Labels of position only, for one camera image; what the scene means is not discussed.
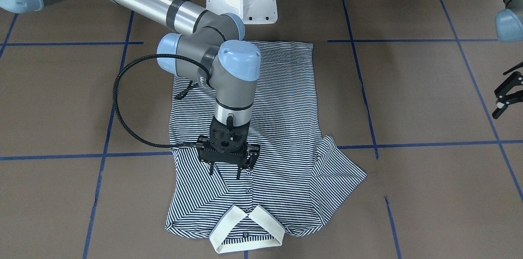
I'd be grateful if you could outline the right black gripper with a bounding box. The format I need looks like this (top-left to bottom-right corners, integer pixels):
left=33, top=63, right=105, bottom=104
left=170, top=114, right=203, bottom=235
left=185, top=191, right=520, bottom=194
left=197, top=117, right=260, bottom=180

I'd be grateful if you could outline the striped polo shirt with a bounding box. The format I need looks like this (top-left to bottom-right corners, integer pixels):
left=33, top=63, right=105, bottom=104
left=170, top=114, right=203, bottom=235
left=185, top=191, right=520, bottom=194
left=165, top=41, right=366, bottom=254

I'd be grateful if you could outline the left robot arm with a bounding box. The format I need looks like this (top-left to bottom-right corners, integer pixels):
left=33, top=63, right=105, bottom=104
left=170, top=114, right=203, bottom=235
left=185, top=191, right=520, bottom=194
left=492, top=0, right=523, bottom=119

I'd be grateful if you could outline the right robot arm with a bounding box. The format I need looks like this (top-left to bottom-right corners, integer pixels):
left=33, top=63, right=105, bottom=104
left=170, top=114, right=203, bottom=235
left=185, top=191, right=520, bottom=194
left=1, top=0, right=261, bottom=179

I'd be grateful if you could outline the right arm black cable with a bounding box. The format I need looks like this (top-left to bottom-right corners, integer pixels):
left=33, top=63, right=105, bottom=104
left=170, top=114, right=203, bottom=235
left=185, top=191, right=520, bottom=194
left=113, top=53, right=213, bottom=148

